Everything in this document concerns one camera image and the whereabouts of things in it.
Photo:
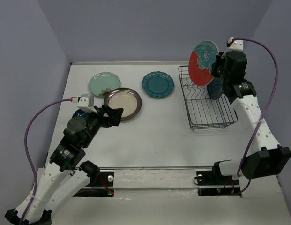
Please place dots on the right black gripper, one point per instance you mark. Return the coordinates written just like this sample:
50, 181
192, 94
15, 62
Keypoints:
219, 60

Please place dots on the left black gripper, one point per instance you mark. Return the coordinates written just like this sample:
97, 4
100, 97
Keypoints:
114, 119

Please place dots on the red and teal floral plate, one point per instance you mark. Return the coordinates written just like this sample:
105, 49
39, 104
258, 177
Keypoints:
200, 63

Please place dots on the dark teal speckled plate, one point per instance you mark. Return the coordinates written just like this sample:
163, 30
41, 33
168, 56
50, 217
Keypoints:
215, 88

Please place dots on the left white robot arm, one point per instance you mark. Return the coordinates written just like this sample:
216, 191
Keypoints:
65, 175

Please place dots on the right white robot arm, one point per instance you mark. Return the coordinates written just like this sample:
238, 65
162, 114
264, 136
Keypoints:
264, 156

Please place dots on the navy blue leaf-shaped dish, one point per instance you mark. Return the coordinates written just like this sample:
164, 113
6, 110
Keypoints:
80, 113

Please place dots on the cream plate with metallic rim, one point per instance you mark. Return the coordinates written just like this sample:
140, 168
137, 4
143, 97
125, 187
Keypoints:
125, 98

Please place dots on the light green round plate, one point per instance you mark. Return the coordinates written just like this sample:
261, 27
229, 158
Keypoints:
103, 83

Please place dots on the teal scalloped edge plate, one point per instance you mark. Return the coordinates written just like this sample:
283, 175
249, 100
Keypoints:
158, 84

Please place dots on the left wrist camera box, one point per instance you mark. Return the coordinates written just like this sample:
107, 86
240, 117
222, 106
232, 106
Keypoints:
86, 103

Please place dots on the black wire dish rack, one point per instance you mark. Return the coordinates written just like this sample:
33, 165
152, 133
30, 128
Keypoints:
202, 111

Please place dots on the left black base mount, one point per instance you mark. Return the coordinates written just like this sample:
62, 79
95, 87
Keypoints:
100, 182

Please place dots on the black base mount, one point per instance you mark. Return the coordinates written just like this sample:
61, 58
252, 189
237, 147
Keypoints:
100, 182
213, 183

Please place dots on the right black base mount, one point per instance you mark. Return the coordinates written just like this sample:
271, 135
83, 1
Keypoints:
213, 183

